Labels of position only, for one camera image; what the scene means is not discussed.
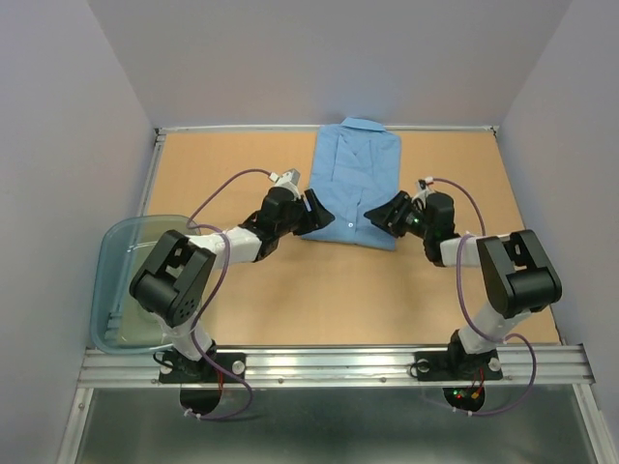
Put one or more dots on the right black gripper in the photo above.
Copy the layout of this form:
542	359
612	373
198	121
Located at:
385	217

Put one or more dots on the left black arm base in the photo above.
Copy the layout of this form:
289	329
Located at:
176	369

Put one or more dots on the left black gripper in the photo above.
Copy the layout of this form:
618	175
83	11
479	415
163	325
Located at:
318	217

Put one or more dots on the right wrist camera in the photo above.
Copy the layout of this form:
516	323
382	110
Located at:
424	188

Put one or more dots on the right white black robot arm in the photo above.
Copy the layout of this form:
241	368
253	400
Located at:
518	277

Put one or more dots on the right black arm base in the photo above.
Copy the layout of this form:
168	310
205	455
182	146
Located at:
439	366

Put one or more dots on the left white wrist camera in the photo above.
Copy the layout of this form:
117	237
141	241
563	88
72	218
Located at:
288	179

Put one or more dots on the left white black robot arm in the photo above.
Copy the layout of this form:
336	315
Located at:
171	281

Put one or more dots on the light blue long sleeve shirt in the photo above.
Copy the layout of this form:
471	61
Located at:
355	169

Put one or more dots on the aluminium front rail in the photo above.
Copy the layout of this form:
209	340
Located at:
380	366

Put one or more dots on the clear blue plastic bin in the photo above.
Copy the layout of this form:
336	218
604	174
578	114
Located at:
118	324

